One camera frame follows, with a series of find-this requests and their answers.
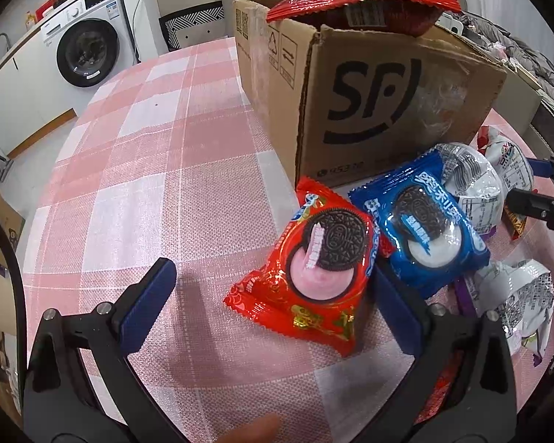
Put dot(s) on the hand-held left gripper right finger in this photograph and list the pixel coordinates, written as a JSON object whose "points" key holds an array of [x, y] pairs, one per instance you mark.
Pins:
{"points": [[397, 307]]}

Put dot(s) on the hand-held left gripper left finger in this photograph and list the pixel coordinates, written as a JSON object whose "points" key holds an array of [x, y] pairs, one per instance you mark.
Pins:
{"points": [[147, 304]]}

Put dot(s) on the yellow clear snack packet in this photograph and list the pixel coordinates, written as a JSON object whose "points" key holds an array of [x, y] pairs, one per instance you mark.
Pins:
{"points": [[514, 224]]}

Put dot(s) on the red white snack packet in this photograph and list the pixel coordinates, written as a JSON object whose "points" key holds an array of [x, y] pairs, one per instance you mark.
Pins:
{"points": [[510, 161]]}

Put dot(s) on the white purple snack packet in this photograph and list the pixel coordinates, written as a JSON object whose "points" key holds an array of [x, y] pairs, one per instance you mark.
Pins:
{"points": [[517, 304], [475, 184]]}

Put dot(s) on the blue sandwich cookie packet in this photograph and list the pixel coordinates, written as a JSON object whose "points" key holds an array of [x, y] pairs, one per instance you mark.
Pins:
{"points": [[420, 235]]}

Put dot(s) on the red sandwich cookie packet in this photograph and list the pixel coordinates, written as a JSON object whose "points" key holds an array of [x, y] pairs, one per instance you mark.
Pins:
{"points": [[314, 277]]}

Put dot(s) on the brown cardboard box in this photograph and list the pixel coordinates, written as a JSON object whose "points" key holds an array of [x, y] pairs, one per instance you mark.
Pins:
{"points": [[351, 101]]}

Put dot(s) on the person's left hand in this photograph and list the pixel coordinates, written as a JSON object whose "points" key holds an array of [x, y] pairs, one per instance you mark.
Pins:
{"points": [[254, 431]]}

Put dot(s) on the grey duvet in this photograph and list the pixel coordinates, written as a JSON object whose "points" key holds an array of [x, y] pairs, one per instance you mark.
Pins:
{"points": [[526, 55]]}

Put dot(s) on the pink plaid tablecloth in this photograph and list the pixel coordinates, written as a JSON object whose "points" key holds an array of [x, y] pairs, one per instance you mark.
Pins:
{"points": [[143, 170]]}

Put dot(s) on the printed cardboard box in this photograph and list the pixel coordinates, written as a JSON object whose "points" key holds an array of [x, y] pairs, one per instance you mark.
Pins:
{"points": [[0, 221]]}

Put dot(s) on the white kitchen cabinet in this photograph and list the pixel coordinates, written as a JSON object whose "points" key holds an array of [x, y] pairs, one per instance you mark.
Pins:
{"points": [[23, 97]]}

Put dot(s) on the white washing machine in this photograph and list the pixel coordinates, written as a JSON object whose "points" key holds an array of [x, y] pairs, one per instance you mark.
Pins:
{"points": [[87, 41]]}

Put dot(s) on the black white patterned chair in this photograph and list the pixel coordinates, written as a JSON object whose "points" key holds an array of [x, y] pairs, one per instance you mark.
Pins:
{"points": [[189, 25]]}

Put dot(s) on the kitchen faucet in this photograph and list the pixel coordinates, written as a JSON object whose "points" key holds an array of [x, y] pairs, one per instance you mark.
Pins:
{"points": [[3, 41]]}

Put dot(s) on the yellow soap bottle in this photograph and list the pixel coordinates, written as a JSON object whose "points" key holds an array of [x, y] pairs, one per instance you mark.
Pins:
{"points": [[30, 19]]}

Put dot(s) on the red box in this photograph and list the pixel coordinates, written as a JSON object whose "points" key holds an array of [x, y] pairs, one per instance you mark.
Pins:
{"points": [[45, 9]]}

